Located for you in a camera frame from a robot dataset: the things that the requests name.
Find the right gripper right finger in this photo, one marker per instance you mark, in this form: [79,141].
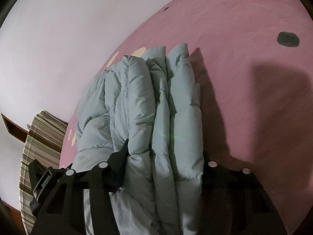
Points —
[217,200]

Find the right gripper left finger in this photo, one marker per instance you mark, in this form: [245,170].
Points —
[63,210]

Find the light teal puffer jacket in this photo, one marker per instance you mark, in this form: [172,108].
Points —
[152,104]

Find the striped fabric headboard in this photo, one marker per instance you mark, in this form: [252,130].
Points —
[43,146]

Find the pink polka dot bedsheet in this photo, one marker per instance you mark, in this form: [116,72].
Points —
[253,62]

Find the dark wooden door frame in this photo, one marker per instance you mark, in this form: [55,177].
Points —
[15,130]

